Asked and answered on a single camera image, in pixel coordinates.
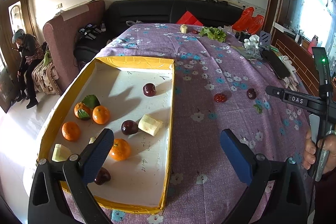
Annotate orange tangerine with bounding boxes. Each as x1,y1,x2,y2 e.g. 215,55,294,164
61,122,81,141
92,105,111,125
109,138,132,161

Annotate pink bottle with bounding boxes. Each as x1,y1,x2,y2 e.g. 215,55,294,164
310,35,319,54

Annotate green lettuce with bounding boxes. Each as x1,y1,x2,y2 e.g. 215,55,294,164
199,27,227,43

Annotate clear plastic bag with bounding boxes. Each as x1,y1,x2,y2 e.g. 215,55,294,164
243,46,263,60

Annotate tangerine with green leaves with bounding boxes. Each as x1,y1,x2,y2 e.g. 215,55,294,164
74,94,101,121

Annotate large pale sugarcane piece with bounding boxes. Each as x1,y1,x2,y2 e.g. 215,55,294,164
138,114,163,137

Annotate person's right forearm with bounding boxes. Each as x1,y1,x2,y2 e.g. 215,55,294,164
314,169,336,224

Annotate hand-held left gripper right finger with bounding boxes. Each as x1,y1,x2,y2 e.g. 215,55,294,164
220,128,308,224

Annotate brick-pattern ledge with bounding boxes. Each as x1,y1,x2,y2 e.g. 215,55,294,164
270,30,323,98

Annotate white cloth gloves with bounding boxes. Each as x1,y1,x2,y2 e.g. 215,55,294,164
278,55,300,92
244,34,261,49

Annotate purple floral tablecloth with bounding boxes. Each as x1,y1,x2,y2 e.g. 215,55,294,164
62,22,319,224

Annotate window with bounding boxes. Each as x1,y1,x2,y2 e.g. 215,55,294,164
297,0,336,56

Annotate orange plastic bag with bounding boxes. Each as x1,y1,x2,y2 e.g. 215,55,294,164
232,7,265,35

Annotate maroon armchair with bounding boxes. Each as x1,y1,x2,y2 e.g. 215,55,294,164
43,0,106,94

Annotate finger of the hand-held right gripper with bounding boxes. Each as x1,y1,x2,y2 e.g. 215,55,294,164
265,85,286,102

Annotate red paper bag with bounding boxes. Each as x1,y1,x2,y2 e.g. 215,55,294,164
176,11,205,26

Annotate black phone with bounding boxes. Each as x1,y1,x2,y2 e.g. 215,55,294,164
261,49,291,80

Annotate printed blanket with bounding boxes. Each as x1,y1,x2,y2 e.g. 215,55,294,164
31,49,62,96

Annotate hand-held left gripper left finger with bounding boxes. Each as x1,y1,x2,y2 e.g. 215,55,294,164
28,128,115,224

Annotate black leather sofa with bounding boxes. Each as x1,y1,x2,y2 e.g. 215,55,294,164
75,0,244,56

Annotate person's right hand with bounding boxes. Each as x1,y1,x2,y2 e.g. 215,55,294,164
302,131,336,176

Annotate yellow cardboard tray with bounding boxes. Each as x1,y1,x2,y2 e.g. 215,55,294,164
38,56,176,214

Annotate perforated metal bracket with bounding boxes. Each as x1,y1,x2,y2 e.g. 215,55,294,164
259,30,272,51

